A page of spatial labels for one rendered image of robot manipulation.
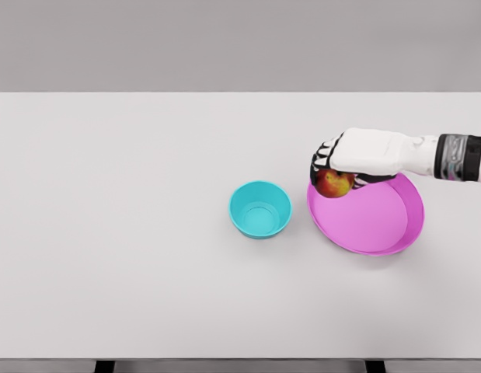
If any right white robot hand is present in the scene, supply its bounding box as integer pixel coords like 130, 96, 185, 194
309, 127, 417, 191

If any red yellow apple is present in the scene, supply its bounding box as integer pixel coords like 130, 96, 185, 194
315, 169, 356, 199

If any pink plate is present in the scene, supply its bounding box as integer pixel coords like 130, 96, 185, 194
306, 172, 425, 257

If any blue bowl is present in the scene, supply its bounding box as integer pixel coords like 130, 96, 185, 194
228, 180, 293, 240

